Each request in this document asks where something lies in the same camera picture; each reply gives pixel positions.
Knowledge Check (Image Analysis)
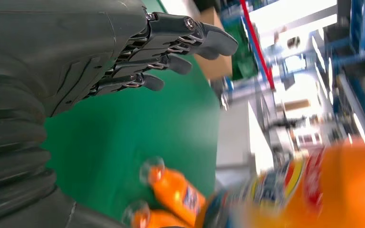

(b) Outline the white table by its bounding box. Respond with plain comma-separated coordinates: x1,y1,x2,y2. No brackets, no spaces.
160,0,202,21

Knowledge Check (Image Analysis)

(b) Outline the red pole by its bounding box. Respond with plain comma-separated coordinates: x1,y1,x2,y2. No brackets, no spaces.
240,0,276,90

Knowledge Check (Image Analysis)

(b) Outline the brown cardboard box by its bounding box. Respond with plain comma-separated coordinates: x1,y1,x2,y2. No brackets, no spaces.
195,6,233,81

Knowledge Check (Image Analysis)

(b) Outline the green crate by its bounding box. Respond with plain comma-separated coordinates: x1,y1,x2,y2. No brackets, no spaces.
225,17,250,81

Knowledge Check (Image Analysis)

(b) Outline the white cabinet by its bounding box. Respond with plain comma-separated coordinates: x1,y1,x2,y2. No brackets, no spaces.
215,100,274,190

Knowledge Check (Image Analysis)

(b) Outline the orange bottle clear cap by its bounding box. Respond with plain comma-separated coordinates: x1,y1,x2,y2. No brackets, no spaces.
139,157,207,227
122,201,196,228
198,137,365,228

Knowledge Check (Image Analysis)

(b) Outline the blue shelf rack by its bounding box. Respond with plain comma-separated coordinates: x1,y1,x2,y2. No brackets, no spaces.
324,0,365,136

